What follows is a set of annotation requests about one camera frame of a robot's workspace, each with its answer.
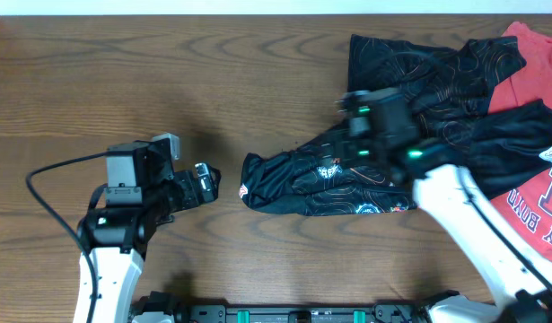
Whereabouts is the black orange-patterned jersey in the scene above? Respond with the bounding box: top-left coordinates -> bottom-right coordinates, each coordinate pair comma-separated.
239,35 -> 552,216

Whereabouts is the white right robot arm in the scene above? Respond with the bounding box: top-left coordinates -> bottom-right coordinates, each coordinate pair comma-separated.
334,88 -> 552,322

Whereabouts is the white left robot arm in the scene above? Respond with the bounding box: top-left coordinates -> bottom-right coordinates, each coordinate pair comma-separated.
74,135 -> 221,322

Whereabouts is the red printed t-shirt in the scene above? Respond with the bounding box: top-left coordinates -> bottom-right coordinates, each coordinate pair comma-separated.
489,22 -> 552,262

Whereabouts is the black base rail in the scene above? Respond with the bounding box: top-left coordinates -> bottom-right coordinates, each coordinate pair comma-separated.
127,291 -> 459,323

